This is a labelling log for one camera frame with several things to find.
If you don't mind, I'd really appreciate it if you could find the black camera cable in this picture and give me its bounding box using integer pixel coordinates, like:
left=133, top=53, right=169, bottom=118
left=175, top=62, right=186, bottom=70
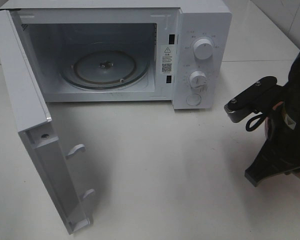
left=244, top=109, right=268, bottom=132

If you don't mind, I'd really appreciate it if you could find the pink round plate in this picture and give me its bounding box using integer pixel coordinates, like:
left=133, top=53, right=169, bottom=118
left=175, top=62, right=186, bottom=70
left=264, top=117, right=300, bottom=179

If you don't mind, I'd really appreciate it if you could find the white warning label sticker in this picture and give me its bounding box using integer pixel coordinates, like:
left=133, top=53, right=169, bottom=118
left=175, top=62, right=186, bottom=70
left=159, top=44, right=176, bottom=75

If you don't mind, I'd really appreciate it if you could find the upper white power knob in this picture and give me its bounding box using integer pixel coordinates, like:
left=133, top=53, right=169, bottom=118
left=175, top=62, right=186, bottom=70
left=193, top=36, right=214, bottom=60

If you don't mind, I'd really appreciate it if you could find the white microwave oven body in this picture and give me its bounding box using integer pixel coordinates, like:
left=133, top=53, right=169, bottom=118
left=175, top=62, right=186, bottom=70
left=0, top=0, right=232, bottom=110

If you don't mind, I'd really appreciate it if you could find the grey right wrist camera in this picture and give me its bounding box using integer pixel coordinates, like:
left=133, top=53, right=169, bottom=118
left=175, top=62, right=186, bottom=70
left=224, top=76, right=282, bottom=123

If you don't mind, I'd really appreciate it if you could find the lower white timer knob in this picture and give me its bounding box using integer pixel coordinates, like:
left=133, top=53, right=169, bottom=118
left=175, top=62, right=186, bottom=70
left=189, top=71, right=207, bottom=89

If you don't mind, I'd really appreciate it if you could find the round white door button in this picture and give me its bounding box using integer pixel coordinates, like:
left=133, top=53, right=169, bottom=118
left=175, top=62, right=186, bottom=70
left=186, top=94, right=202, bottom=106

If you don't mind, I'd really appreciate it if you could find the white microwave door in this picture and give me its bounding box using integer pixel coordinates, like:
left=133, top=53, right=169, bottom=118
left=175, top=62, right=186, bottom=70
left=0, top=10, right=95, bottom=234

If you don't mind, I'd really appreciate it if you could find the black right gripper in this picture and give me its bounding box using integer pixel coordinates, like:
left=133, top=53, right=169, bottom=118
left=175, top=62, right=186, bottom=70
left=244, top=86, right=300, bottom=187

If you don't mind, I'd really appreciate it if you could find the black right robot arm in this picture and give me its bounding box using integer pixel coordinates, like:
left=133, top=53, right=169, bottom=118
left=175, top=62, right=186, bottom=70
left=244, top=52, right=300, bottom=187

